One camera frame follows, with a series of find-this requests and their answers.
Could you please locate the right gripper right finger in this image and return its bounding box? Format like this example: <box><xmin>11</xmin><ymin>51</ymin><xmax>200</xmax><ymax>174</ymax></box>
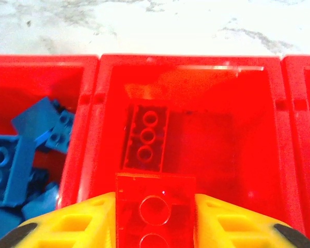
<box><xmin>195</xmin><ymin>193</ymin><xmax>310</xmax><ymax>248</ymax></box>

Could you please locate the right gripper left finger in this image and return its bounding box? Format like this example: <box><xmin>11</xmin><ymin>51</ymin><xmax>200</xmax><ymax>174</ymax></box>
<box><xmin>0</xmin><ymin>191</ymin><xmax>117</xmax><ymax>248</ymax></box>

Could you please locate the blue lego brick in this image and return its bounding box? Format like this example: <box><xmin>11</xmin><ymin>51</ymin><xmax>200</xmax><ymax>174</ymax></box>
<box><xmin>0</xmin><ymin>134</ymin><xmax>42</xmax><ymax>207</ymax></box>
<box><xmin>10</xmin><ymin>97</ymin><xmax>63</xmax><ymax>140</ymax></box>
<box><xmin>45</xmin><ymin>108</ymin><xmax>75</xmax><ymax>154</ymax></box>
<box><xmin>0</xmin><ymin>205</ymin><xmax>24</xmax><ymax>241</ymax></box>
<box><xmin>20</xmin><ymin>182</ymin><xmax>60</xmax><ymax>220</ymax></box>

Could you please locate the red lego brick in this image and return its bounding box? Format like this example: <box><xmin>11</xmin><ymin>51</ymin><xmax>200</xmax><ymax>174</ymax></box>
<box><xmin>115</xmin><ymin>173</ymin><xmax>197</xmax><ymax>248</ymax></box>
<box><xmin>121</xmin><ymin>103</ymin><xmax>170</xmax><ymax>173</ymax></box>

